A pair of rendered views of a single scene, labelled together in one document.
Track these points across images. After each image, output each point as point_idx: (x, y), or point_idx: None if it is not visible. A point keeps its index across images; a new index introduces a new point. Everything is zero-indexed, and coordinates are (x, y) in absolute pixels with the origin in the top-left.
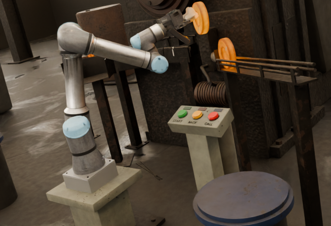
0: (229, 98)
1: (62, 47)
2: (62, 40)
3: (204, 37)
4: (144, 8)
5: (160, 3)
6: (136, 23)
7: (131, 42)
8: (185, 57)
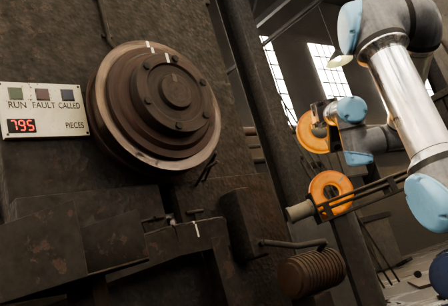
0: (355, 257)
1: (429, 13)
2: (433, 1)
3: (249, 197)
4: (130, 147)
5: (199, 129)
6: (60, 195)
7: (359, 99)
8: (223, 236)
